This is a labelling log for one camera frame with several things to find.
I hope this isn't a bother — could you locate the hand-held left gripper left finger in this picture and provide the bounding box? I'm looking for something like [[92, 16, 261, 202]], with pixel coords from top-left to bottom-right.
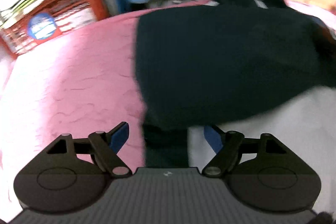
[[46, 122, 133, 178]]

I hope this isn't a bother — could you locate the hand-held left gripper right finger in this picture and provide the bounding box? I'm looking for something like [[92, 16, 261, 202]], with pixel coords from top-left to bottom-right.
[[202, 124, 288, 178]]

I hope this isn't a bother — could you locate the navy jacket white lining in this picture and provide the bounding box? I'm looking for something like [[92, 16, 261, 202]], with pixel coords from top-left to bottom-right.
[[133, 0, 336, 214]]

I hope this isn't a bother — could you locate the pink blanket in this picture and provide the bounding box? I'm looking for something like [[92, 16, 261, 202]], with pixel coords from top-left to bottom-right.
[[0, 0, 336, 214]]

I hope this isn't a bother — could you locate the red plastic crate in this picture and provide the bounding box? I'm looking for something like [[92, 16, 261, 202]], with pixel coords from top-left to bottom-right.
[[0, 0, 111, 56]]

